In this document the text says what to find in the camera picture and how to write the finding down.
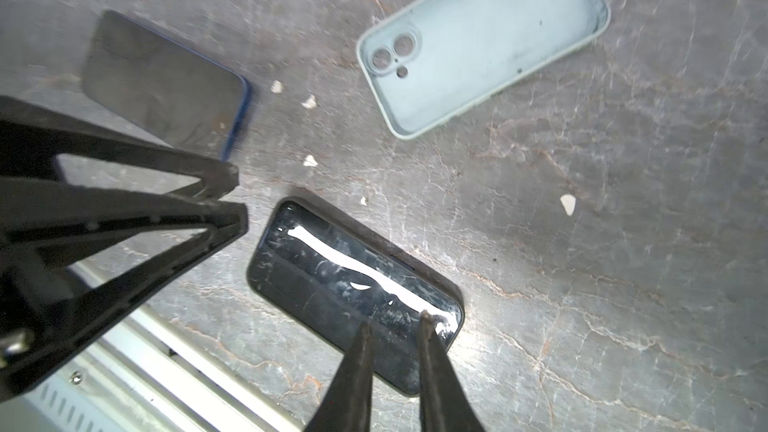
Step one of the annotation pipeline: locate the light blue case centre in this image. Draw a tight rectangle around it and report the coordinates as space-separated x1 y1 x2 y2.
356 0 611 140

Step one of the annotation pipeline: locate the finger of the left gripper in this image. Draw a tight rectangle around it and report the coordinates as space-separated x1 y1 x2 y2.
1 96 239 200
1 178 248 401

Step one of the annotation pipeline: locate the black phone case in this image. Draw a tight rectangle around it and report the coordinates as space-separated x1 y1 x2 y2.
247 196 465 396

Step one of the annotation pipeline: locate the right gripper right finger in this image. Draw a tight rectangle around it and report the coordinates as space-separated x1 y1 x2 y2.
417 311 484 431

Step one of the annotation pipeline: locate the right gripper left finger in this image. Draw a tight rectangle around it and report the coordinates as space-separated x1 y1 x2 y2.
304 323 374 432

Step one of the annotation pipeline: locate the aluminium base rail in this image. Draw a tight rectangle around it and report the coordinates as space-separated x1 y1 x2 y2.
0 260 304 432

